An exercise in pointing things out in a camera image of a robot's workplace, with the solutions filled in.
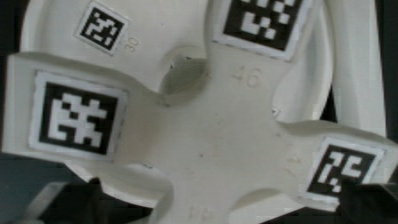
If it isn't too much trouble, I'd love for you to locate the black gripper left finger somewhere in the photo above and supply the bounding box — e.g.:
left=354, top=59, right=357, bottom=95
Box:
left=23, top=179, right=153, bottom=224

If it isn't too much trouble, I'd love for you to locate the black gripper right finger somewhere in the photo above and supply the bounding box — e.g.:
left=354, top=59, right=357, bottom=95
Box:
left=336, top=181, right=398, bottom=224

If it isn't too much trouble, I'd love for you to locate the white cross table base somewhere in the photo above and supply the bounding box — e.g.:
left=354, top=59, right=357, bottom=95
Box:
left=2, top=0, right=398, bottom=224

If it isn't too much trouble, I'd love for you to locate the white cylindrical table leg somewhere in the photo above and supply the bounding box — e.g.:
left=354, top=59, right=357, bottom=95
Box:
left=160, top=55, right=206, bottom=95

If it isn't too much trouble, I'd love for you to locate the white round table top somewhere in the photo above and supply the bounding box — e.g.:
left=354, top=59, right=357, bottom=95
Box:
left=20, top=0, right=387, bottom=135

